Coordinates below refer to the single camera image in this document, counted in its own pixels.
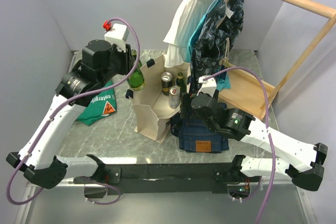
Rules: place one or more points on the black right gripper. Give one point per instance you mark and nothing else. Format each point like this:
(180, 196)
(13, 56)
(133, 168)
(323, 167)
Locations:
(185, 100)

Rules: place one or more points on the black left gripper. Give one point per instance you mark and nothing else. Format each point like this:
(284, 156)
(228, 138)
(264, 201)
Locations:
(126, 58)

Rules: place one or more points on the green glass bottle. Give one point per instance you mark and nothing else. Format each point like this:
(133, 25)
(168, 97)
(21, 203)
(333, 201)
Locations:
(134, 55)
(136, 81)
(180, 82)

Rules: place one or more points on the beige canvas tote bag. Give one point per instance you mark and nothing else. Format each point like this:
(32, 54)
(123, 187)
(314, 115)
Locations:
(150, 105)

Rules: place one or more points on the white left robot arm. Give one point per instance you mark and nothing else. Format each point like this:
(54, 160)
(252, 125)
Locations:
(38, 160)

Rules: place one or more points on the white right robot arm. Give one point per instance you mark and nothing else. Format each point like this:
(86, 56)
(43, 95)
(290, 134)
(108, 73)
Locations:
(301, 162)

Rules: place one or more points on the folded blue jeans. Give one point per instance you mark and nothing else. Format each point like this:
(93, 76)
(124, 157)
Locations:
(195, 137)

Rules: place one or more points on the teal garment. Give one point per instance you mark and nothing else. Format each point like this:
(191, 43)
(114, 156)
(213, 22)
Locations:
(209, 48)

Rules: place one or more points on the wooden clothes rack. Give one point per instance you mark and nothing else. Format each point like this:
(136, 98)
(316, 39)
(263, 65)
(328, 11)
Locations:
(296, 54)

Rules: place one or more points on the green t-shirt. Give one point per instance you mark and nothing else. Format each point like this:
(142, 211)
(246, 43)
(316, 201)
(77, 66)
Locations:
(101, 106)

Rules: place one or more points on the silver can red tab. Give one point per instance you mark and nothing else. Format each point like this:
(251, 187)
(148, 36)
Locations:
(174, 97)

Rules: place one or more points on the dark can silver top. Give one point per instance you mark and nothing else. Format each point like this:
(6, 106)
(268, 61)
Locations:
(167, 82)

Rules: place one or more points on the black base bar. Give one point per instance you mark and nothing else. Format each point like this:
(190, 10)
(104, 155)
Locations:
(172, 178)

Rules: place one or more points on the dark patterned shirt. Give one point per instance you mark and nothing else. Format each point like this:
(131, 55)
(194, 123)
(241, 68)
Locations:
(235, 12)

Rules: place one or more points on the white pleated garment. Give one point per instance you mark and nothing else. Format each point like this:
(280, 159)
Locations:
(185, 21)

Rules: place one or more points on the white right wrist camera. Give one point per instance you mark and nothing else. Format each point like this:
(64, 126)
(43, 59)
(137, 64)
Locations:
(207, 86)

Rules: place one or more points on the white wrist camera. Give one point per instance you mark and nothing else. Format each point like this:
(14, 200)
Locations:
(207, 86)
(118, 35)

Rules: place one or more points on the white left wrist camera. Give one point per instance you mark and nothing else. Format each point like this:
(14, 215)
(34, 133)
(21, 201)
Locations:
(118, 35)

